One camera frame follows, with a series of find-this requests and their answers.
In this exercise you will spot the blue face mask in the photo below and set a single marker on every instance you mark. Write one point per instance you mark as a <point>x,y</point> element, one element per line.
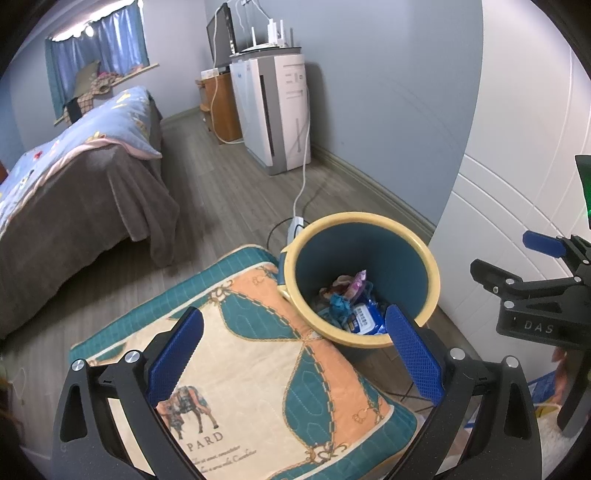
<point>340,307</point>

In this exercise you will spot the white air purifier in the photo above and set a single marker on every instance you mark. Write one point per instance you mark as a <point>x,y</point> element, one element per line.
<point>286,115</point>

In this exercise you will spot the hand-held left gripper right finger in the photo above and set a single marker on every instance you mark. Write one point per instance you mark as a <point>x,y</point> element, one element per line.
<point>413,355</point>

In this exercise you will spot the blue curtain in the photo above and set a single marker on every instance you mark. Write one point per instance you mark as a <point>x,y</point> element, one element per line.
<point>115,37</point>

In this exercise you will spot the person's right hand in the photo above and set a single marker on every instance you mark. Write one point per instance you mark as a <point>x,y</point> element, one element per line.
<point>560,374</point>

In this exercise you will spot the black television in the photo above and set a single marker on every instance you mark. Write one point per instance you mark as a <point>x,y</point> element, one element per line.
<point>219,37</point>

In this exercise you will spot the white fluffy rug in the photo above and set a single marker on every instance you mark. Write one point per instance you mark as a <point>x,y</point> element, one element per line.
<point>551,443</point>

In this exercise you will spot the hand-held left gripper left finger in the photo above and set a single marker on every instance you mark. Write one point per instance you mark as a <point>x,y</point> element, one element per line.
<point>178,355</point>

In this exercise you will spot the bed with grey bedspread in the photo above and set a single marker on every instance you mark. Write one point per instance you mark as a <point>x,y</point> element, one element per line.
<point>69,207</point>

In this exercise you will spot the window sill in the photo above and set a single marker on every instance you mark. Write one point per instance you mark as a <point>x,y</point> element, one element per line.
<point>147,67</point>

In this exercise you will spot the blue foil snack packet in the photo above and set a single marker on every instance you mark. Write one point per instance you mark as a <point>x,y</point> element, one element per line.
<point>364,318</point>

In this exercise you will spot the white panelled door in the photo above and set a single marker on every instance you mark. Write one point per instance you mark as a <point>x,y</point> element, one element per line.
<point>508,184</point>

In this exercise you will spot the white power strip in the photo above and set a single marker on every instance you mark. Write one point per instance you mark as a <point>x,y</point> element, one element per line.
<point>210,73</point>

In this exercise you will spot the pink wrapper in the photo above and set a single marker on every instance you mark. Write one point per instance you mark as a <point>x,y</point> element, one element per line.
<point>359,281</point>

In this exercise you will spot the patterned teal orange cushion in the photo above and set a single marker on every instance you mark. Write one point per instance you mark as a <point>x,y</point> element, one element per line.
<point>258,350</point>

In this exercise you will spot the blue white box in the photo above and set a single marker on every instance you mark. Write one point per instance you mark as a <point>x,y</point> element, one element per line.
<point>545,387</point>

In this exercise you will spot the white router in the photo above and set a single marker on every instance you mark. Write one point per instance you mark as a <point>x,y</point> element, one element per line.
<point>276,34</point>

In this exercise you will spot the wooden headboard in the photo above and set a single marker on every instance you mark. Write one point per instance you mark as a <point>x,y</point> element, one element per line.
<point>2,170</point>

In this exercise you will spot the wooden cabinet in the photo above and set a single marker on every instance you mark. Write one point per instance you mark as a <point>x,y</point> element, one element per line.
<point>226,106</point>

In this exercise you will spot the teal bin with yellow rim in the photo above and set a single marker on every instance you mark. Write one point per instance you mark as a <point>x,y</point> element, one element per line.
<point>401,258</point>

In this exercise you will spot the plaid clothes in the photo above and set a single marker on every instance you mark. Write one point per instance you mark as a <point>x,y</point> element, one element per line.
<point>101,87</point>

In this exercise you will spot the black cloth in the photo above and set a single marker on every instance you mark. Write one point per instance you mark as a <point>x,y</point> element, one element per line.
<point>73,110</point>

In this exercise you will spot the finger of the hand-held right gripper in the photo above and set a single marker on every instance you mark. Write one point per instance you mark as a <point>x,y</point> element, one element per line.
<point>545,243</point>
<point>489,274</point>

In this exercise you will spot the blue printed duvet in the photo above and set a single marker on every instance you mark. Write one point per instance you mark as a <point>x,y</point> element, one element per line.
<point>92,134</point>

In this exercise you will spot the beige pillow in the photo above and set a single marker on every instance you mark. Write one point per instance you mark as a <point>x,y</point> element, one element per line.
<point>87,76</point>

